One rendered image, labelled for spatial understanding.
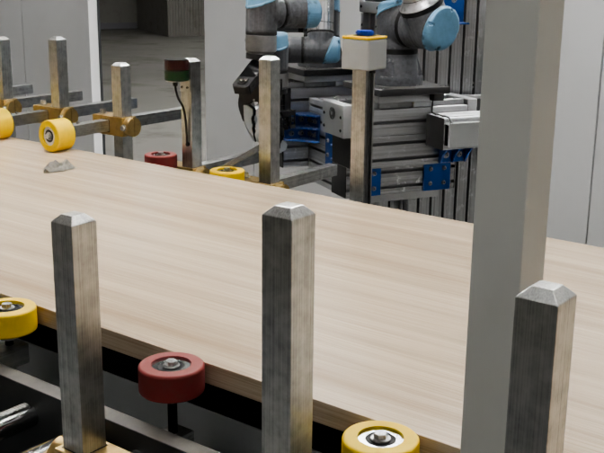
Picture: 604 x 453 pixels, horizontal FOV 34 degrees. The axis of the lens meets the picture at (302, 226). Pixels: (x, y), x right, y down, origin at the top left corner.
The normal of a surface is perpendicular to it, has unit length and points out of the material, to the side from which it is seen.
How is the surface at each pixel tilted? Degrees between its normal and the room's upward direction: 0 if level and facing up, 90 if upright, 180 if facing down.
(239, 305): 0
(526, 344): 90
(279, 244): 90
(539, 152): 90
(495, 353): 90
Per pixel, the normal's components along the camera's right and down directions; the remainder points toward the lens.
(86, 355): 0.79, 0.17
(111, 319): 0.01, -0.97
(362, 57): -0.61, 0.20
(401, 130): 0.40, 0.25
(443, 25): 0.58, 0.33
